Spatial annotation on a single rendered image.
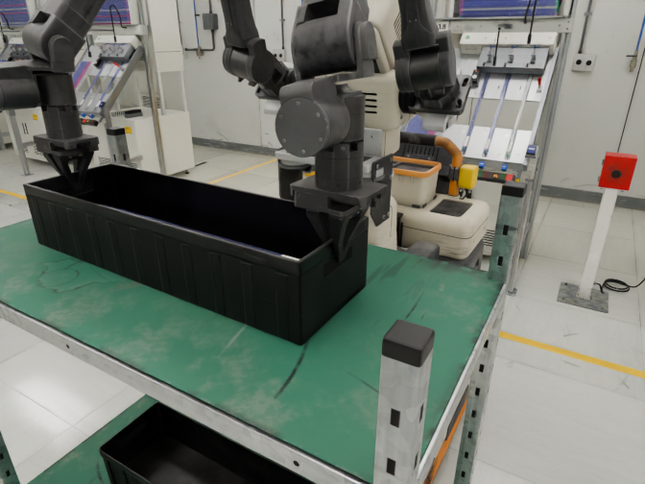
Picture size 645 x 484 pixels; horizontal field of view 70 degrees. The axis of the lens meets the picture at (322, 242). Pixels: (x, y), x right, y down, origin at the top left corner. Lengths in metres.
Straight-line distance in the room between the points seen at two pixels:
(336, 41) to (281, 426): 0.38
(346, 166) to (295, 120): 0.10
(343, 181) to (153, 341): 0.30
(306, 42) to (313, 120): 0.10
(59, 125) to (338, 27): 0.57
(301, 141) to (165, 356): 0.30
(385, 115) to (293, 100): 0.64
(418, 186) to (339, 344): 0.91
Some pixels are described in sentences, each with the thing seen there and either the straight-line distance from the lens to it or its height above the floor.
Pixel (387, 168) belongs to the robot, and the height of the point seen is 1.02.
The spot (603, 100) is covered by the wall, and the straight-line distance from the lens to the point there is 4.40.
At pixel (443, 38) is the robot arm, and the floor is 1.29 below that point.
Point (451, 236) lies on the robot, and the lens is 1.38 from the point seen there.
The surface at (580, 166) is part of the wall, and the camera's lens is 4.49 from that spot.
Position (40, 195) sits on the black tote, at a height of 1.05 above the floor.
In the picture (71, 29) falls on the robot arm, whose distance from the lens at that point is 0.92.
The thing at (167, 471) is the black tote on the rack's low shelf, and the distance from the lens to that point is 1.26.
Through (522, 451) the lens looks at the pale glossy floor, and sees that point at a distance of 1.86.
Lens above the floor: 1.29
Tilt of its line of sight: 24 degrees down
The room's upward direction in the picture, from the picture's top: straight up
